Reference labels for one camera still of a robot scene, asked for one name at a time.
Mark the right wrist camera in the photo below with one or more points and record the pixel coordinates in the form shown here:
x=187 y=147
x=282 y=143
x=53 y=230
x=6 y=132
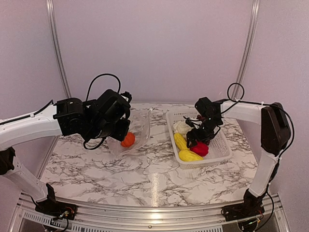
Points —
x=208 y=108

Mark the dark red toy grapes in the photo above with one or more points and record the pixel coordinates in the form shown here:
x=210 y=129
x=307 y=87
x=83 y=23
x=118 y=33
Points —
x=199 y=117

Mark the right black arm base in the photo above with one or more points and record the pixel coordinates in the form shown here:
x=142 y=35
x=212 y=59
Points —
x=251 y=206

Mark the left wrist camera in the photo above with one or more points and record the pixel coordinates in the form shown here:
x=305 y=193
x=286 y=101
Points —
x=112 y=106

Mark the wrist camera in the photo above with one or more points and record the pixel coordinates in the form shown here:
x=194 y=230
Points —
x=112 y=106
x=208 y=108

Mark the yellow toy fruit front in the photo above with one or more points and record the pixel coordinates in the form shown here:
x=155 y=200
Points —
x=188 y=156

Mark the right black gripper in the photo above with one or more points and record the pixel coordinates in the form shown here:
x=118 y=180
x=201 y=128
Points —
x=190 y=135

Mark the right aluminium frame post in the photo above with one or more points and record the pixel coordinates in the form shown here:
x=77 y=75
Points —
x=249 y=40

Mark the red toy bell pepper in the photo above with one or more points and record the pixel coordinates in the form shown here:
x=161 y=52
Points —
x=200 y=149

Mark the front aluminium rail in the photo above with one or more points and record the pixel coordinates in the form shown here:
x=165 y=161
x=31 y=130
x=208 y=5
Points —
x=95 y=217

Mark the yellow toy fruit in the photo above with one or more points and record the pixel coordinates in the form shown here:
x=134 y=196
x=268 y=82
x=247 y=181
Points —
x=188 y=156
x=180 y=141

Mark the clear zip top bag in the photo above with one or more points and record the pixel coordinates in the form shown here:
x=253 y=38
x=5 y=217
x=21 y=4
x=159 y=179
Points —
x=140 y=127

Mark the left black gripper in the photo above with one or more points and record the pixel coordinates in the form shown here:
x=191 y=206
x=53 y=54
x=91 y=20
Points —
x=120 y=134

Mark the left aluminium frame post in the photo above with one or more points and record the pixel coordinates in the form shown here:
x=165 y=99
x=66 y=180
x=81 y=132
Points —
x=56 y=45

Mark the yellow toy fruit back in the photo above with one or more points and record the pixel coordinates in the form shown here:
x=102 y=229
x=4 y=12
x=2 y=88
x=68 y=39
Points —
x=180 y=141

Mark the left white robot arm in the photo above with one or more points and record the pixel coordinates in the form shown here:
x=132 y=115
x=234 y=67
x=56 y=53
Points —
x=94 y=119

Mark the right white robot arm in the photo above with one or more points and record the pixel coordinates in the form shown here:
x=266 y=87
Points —
x=275 y=132

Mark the white plastic basket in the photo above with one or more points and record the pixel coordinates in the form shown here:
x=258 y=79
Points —
x=219 y=150

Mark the aluminium frame post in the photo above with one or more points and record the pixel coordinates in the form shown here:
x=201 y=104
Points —
x=56 y=45
x=249 y=40

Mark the orange toy pumpkin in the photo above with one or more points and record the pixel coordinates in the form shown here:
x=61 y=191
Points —
x=129 y=140

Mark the white toy cauliflower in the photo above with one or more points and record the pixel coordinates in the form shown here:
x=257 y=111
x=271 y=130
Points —
x=182 y=128

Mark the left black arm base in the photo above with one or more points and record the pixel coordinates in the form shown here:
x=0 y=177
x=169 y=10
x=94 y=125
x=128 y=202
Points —
x=50 y=206

